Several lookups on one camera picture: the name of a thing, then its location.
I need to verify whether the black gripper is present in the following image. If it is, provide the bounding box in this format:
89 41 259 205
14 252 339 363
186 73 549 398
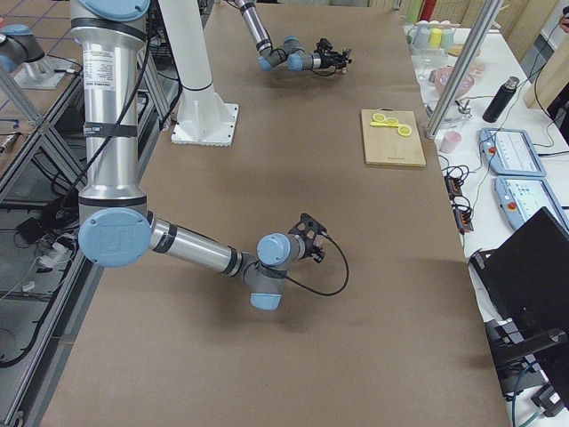
298 238 325 262
318 48 352 72

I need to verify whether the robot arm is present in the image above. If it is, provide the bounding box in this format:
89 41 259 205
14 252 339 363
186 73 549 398
71 1 326 310
227 1 352 77

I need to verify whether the pink cup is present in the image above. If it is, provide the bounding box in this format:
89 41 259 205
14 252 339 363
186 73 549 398
439 131 462 154

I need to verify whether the lemon slice far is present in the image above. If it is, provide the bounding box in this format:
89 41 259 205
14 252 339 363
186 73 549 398
373 113 386 123

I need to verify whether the yellow plastic knife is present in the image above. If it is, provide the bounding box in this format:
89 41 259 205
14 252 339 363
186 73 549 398
370 121 401 129

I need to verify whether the lemon slice near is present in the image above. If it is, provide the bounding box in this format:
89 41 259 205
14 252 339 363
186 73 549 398
397 125 413 136

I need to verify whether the wooden cutting board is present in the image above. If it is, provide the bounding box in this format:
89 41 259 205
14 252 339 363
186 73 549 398
361 109 426 167

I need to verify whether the pink bowl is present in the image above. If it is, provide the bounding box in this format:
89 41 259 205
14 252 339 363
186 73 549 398
432 66 477 97

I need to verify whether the black water bottle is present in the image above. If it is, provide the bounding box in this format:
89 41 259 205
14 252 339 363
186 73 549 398
482 76 520 123

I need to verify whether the teach pendant far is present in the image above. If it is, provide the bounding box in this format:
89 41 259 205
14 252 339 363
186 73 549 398
478 127 547 177

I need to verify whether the teach pendant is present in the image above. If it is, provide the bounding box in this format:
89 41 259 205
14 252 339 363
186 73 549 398
478 127 547 177
493 176 568 230

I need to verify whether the teach pendant near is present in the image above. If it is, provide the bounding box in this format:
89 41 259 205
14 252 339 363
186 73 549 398
493 176 568 230

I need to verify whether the black laptop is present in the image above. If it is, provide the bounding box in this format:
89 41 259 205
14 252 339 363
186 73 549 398
469 207 568 338

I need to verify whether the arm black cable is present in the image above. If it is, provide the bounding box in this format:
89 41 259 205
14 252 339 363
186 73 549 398
261 230 350 297

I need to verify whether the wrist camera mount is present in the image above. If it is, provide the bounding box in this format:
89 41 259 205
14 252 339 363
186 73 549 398
288 213 328 244

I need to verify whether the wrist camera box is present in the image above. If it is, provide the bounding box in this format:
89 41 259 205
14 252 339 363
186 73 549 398
317 37 333 54

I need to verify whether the aluminium frame post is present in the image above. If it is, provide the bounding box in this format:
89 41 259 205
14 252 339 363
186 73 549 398
425 0 503 140

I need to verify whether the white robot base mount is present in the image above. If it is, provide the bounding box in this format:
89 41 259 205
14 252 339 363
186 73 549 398
159 0 239 147

